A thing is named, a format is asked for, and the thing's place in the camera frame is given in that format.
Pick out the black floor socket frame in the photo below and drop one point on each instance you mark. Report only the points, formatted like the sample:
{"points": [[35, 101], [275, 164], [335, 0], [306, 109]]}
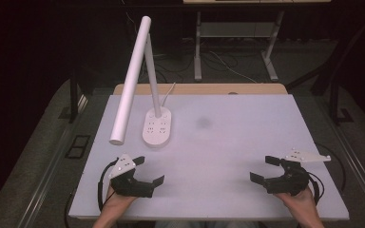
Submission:
{"points": [[77, 146]]}

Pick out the person's right hand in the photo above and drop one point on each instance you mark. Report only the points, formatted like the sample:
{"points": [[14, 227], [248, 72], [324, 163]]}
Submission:
{"points": [[301, 202]]}

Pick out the dark metal stand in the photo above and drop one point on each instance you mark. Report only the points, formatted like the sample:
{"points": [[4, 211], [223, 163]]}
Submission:
{"points": [[335, 104], [73, 98]]}

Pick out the white desk lamp with socket base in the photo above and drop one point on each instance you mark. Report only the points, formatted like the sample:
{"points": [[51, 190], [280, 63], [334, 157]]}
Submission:
{"points": [[130, 82]]}

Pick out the person's left hand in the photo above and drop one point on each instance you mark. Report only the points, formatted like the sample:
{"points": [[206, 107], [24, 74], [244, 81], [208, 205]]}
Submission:
{"points": [[116, 204]]}

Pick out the white foam board mat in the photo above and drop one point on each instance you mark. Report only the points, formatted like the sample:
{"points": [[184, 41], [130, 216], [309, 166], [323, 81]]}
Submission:
{"points": [[221, 142]]}

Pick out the white metal desk frame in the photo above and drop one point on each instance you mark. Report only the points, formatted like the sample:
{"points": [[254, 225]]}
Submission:
{"points": [[198, 57]]}

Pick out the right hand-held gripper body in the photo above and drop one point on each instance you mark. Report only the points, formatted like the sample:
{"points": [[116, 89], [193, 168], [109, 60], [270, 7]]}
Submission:
{"points": [[290, 183]]}

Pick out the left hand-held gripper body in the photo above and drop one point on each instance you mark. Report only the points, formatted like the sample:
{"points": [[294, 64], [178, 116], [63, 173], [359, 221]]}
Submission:
{"points": [[130, 186]]}

